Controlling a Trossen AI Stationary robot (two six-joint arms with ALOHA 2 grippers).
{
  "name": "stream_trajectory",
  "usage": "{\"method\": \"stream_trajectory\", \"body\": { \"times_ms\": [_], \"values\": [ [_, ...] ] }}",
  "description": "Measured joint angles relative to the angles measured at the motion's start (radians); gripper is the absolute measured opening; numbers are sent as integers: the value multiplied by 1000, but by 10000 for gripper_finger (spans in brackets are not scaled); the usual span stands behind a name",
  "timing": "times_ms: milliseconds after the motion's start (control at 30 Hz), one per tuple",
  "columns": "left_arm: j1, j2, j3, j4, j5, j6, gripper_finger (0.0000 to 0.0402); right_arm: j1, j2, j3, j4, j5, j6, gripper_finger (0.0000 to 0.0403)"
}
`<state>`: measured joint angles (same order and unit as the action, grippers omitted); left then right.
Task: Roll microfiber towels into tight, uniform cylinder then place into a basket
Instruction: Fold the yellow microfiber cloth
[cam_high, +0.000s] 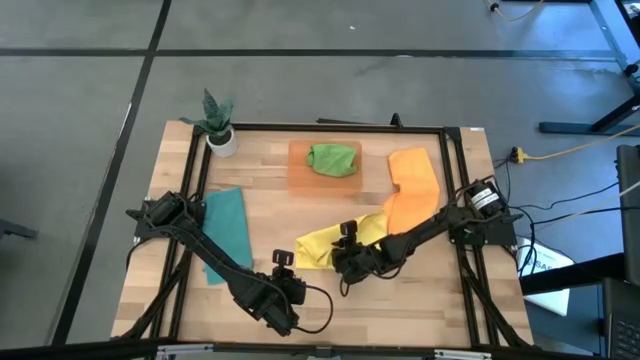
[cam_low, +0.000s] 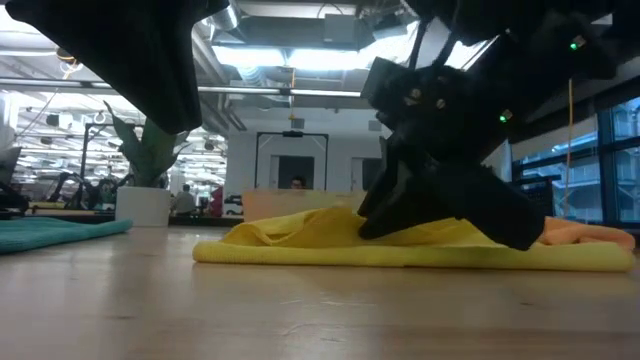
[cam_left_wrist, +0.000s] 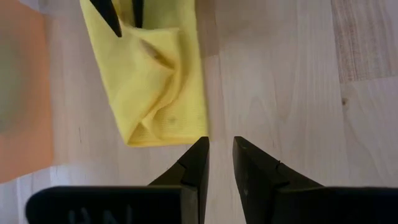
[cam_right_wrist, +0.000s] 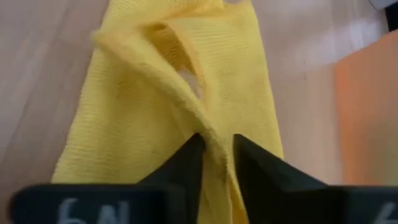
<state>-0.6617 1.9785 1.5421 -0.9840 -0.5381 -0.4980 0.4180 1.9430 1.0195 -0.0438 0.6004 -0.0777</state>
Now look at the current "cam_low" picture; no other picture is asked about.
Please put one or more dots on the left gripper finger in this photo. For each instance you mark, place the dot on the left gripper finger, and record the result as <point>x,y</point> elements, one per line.
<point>125,50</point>

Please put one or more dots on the teal microfiber towel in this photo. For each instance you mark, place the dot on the teal microfiber towel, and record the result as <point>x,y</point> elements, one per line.
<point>50,232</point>

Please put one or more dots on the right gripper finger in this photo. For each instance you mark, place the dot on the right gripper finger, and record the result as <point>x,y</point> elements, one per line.
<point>500,215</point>
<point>392,197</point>

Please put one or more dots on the black metal frame stand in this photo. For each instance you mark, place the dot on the black metal frame stand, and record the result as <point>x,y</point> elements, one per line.
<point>256,160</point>

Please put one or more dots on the orange microfiber towel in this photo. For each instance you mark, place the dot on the orange microfiber towel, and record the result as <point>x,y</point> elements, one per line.
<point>580,232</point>

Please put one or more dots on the long tube light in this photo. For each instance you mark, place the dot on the long tube light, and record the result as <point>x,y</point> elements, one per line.
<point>325,93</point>

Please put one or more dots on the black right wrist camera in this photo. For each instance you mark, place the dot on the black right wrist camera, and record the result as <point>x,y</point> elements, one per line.
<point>382,77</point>

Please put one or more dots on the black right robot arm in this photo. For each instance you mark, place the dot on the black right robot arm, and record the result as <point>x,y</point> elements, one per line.
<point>550,25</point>

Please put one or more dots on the background robot workstation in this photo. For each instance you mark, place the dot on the background robot workstation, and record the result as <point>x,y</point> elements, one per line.
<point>95,190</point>

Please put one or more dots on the person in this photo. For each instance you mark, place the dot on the person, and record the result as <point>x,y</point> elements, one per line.
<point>298,182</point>
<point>185,200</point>

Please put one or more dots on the snake plant in white pot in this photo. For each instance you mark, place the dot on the snake plant in white pot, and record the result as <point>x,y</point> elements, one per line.
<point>142,205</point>

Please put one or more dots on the silver ventilation duct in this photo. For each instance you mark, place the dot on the silver ventilation duct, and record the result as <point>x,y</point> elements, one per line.
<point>225,17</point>

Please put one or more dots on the yellow microfiber towel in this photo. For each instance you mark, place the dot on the yellow microfiber towel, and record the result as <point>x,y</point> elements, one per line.
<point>300,240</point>

